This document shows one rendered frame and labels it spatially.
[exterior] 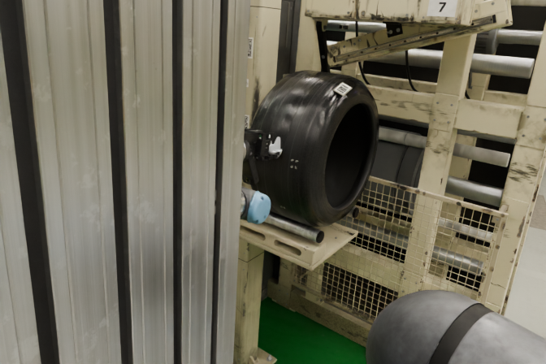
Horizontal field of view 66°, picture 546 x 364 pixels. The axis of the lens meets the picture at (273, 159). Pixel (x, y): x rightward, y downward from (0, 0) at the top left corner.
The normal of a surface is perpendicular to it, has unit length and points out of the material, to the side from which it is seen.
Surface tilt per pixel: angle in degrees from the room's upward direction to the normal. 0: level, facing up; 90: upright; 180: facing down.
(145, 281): 90
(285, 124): 63
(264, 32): 90
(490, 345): 25
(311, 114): 53
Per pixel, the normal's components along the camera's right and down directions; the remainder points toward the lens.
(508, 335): 0.00, -0.94
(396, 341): -0.88, -0.32
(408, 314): -0.65, -0.72
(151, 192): 0.90, 0.19
